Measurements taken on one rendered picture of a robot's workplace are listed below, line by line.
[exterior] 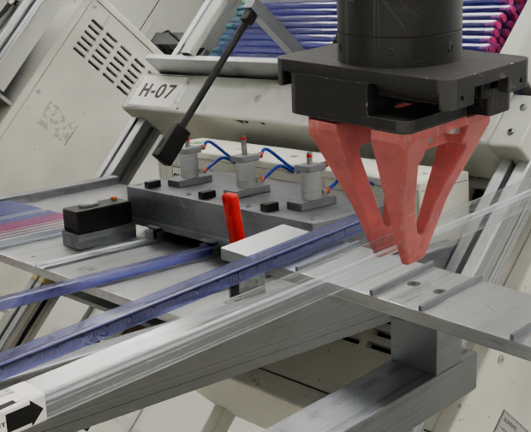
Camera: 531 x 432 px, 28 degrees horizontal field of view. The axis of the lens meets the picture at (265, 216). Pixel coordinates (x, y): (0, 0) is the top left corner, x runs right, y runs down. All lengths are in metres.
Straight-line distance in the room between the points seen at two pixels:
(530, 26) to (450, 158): 0.69
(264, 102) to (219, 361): 0.58
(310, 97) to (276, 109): 0.94
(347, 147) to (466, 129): 0.06
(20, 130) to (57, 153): 0.11
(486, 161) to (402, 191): 0.73
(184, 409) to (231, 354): 2.61
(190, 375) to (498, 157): 0.45
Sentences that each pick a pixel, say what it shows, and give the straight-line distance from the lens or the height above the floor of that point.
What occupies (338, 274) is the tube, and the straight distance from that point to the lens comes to 0.49.
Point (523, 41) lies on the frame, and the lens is 1.19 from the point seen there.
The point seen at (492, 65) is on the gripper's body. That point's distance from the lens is 0.48.
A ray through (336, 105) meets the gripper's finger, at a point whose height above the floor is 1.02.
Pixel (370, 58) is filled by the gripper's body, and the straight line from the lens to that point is 0.48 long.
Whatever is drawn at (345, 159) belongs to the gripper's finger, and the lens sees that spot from 0.50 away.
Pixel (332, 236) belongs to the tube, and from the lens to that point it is 0.82.
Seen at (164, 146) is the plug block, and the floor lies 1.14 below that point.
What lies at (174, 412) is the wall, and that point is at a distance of 3.60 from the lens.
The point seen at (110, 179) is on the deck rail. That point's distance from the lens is 1.67.
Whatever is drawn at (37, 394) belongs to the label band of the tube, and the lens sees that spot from 0.39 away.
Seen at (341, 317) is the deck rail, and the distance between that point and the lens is 1.05.
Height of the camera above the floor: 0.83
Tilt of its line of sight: 15 degrees up
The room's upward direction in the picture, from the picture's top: 30 degrees clockwise
